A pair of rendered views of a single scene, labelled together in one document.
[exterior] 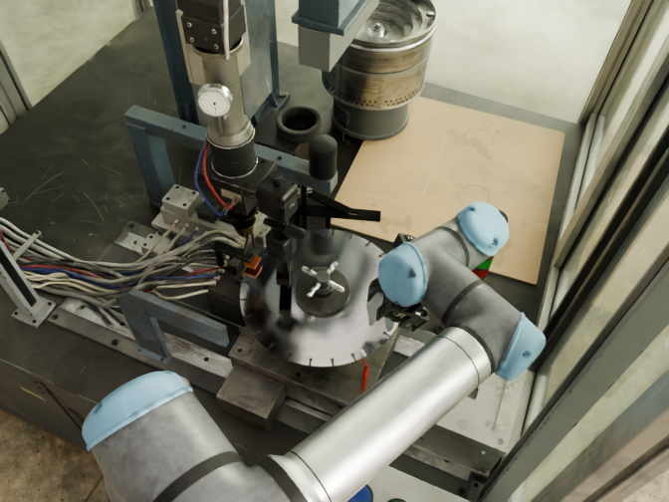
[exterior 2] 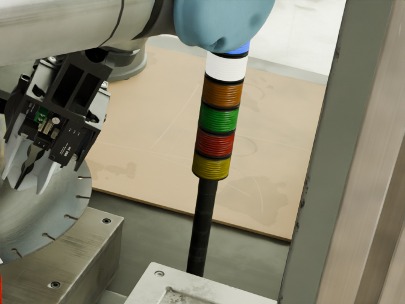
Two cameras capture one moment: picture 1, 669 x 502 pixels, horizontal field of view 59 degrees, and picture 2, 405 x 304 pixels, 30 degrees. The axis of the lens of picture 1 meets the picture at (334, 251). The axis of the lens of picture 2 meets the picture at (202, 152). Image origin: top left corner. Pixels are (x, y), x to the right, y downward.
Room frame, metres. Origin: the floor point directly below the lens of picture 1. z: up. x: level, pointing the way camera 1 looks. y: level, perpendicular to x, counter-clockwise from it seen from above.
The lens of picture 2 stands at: (-0.06, -0.18, 1.44)
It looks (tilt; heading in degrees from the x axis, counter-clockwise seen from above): 30 degrees down; 353
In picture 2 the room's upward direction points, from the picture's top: 8 degrees clockwise
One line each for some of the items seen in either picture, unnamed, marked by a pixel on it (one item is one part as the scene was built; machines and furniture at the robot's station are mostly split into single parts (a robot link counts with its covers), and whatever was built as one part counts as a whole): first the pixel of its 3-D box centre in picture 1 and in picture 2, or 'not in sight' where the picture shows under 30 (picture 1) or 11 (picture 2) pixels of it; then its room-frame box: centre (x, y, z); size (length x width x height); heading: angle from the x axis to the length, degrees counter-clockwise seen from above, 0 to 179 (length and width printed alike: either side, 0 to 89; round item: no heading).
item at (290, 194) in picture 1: (279, 216); not in sight; (0.67, 0.10, 1.17); 0.06 x 0.05 x 0.20; 60
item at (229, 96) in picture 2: not in sight; (222, 87); (0.70, -0.28, 1.08); 0.05 x 0.04 x 0.03; 159
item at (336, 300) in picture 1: (322, 288); not in sight; (0.67, 0.02, 0.96); 0.11 x 0.11 x 0.03
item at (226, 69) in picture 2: not in sight; (226, 61); (0.70, -0.28, 1.11); 0.05 x 0.04 x 0.03; 159
